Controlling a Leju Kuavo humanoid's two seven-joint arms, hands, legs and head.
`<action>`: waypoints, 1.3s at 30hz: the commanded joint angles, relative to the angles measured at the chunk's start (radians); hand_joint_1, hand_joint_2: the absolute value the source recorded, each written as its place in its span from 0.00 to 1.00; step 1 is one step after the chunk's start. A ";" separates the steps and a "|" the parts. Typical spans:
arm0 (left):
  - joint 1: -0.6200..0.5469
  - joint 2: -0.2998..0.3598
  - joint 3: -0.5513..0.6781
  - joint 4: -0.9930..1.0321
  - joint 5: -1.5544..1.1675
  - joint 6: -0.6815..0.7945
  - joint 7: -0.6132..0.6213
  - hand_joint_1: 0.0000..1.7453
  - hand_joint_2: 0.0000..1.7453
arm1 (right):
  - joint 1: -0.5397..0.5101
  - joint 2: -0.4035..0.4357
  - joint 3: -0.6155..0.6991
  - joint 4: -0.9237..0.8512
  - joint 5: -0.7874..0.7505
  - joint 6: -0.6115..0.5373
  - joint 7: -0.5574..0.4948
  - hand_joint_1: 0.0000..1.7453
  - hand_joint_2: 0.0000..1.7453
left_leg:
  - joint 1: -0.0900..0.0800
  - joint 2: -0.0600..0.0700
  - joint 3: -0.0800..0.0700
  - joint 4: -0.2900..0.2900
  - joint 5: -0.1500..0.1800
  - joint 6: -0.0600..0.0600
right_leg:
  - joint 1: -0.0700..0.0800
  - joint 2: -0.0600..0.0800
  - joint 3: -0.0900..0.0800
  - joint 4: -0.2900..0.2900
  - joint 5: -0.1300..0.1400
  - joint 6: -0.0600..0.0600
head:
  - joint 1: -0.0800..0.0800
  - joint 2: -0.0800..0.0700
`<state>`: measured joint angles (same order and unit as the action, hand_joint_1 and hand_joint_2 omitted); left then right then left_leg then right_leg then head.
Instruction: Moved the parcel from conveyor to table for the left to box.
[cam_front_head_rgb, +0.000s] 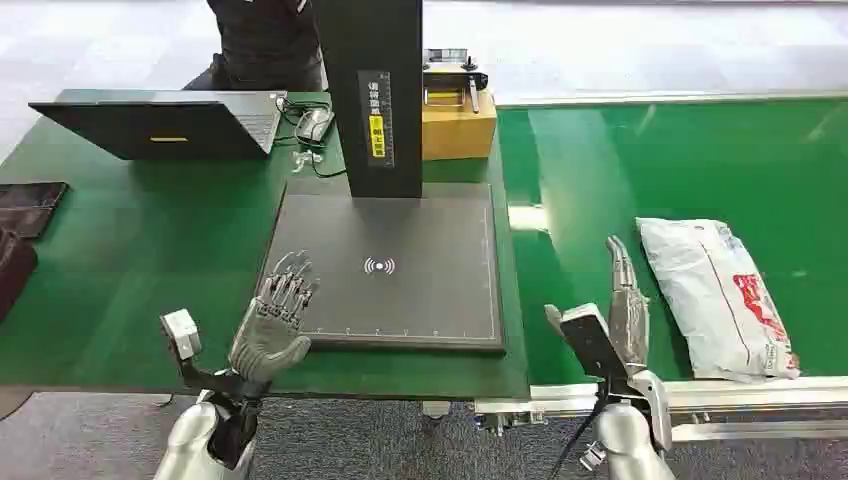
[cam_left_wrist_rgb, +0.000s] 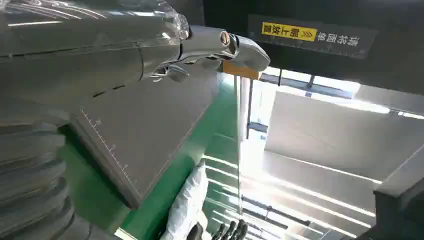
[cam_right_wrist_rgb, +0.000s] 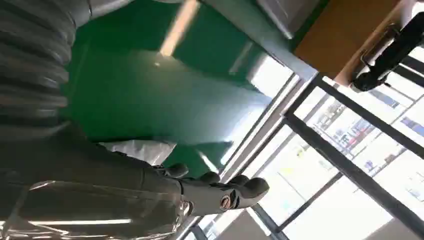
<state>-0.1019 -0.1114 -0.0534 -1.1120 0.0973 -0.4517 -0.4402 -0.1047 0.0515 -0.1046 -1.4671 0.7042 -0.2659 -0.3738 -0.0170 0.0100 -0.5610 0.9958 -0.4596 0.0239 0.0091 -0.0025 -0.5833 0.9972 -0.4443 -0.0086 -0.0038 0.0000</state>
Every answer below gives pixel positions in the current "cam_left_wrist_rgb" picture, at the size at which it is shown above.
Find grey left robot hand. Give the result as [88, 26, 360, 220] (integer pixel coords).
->
[0, 0, 271, 117]

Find dark right robot hand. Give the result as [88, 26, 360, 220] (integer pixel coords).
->
[186, 218, 249, 240]

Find white plastic parcel bag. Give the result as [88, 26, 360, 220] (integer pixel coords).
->
[159, 161, 210, 240]

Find grey mat with ruler marks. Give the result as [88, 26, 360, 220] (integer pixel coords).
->
[68, 70, 223, 210]

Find ribbed grey left arm sleeve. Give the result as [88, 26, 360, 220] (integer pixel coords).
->
[0, 110, 78, 240]

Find orange flat block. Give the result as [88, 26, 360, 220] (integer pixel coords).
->
[221, 60, 263, 81]

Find black machine housing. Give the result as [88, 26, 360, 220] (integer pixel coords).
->
[359, 177, 424, 240]

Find dark board with yellow label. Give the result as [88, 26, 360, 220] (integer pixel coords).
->
[246, 13, 380, 61]

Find dark metal rail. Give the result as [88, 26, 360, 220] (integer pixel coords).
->
[241, 194, 313, 230]

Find thin metal frame post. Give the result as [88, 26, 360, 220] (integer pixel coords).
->
[245, 78, 255, 141]

